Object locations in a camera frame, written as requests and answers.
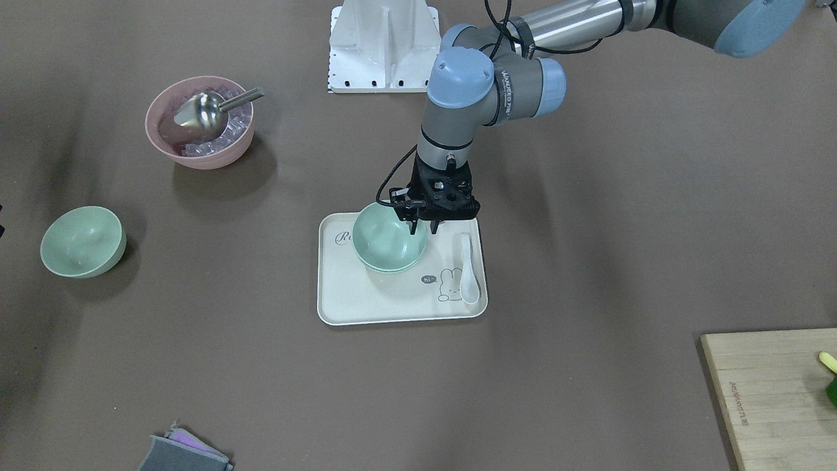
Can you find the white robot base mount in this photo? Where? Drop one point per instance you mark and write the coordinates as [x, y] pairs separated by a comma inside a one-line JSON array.
[[382, 47]]

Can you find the white ceramic spoon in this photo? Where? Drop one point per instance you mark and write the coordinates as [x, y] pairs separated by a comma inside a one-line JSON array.
[[469, 287]]

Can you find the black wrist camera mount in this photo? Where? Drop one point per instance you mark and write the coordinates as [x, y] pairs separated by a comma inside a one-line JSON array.
[[401, 203]]

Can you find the metal scoop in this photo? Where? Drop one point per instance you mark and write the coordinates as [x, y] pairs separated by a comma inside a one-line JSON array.
[[204, 116]]

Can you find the green bowl on tray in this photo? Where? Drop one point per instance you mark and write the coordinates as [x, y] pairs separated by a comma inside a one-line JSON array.
[[389, 263]]

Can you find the pink bowl with ice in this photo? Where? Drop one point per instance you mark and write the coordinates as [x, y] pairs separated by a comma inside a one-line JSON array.
[[225, 149]]

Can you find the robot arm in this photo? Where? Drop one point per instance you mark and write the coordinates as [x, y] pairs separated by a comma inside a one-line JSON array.
[[486, 77]]

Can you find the bamboo cutting board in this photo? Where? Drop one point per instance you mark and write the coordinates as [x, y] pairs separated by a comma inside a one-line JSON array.
[[771, 388]]

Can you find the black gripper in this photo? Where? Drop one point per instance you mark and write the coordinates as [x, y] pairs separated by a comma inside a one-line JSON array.
[[400, 198]]

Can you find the green bowl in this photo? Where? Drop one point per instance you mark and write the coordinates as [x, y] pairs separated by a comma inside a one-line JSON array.
[[377, 229], [389, 263], [83, 243]]

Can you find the yellow plastic knife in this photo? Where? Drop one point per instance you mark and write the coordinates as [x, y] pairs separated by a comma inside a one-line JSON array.
[[828, 361]]

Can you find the beige serving tray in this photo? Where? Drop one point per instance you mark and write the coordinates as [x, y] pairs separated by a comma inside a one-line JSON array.
[[350, 293]]

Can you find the grey folded cloth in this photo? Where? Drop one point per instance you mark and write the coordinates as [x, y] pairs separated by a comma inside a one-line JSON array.
[[179, 449]]

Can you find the green lime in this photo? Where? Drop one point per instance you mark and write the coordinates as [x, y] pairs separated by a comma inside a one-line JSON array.
[[831, 392]]

